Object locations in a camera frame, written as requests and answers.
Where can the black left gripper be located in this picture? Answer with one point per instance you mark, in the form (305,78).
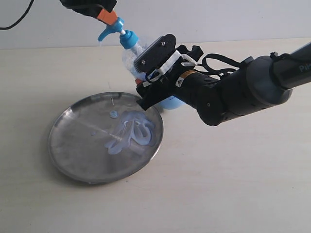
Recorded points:
(102,10)

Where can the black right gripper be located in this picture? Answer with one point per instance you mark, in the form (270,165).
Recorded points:
(182,81)

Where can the blue lotion pump bottle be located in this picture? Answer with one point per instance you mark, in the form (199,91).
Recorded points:
(133,47)

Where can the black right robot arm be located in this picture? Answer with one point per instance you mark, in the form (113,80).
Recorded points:
(218,88)

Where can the pale blue soap gel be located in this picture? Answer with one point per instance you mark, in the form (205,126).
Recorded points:
(123,132)

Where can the round steel plate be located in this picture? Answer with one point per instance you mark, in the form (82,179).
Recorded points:
(70,134)

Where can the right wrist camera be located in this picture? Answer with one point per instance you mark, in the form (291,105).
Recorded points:
(156,54)

